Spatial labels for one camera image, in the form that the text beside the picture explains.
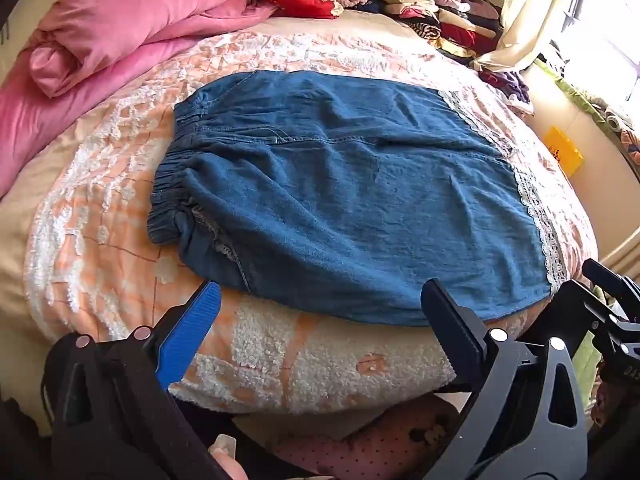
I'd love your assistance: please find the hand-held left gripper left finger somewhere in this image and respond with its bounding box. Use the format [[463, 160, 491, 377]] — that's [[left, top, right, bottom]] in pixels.
[[50, 280, 222, 480]]

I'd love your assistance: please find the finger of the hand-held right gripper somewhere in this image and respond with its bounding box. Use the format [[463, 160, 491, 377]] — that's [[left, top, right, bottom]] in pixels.
[[522, 280, 632, 361], [581, 257, 640, 306]]

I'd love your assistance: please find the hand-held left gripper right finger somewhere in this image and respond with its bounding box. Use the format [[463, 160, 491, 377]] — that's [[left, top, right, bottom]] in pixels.
[[421, 279, 589, 480]]

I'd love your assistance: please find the blue denim skirt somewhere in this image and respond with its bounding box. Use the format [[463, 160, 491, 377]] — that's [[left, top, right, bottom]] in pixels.
[[146, 70, 568, 327]]

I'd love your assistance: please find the person's left hand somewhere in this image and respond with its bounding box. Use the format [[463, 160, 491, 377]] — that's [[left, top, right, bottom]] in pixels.
[[209, 435, 248, 480]]

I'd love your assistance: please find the bright green cloth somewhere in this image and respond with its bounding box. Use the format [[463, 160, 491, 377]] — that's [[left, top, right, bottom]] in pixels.
[[572, 342, 603, 396]]

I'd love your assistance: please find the peach white fleece blanket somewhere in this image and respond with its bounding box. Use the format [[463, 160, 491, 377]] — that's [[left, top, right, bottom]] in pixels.
[[22, 15, 598, 416]]

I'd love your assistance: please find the yellow box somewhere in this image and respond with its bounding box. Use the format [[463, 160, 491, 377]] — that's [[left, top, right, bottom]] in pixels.
[[542, 126, 585, 177]]

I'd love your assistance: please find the pink dotted garment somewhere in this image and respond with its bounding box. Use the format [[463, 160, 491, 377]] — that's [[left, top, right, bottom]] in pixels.
[[257, 394, 473, 480]]

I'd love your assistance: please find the green patterned cloth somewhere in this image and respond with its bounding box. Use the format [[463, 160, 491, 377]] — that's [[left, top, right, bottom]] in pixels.
[[532, 57, 640, 161]]

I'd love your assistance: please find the beige bed sheet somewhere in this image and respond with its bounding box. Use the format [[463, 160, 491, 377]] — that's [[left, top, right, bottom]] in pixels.
[[0, 150, 71, 341]]

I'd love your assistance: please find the purple cloth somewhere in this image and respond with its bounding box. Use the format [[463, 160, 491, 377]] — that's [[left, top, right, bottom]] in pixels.
[[480, 67, 537, 117]]

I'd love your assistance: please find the cream curtain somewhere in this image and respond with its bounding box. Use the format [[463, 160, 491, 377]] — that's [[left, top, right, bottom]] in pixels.
[[472, 0, 598, 72]]

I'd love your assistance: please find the pink quilt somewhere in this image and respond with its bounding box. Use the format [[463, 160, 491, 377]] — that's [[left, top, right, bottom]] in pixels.
[[0, 0, 281, 198]]

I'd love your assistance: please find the pile of folded clothes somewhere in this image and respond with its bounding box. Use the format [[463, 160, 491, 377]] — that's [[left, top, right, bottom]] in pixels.
[[372, 0, 505, 67]]

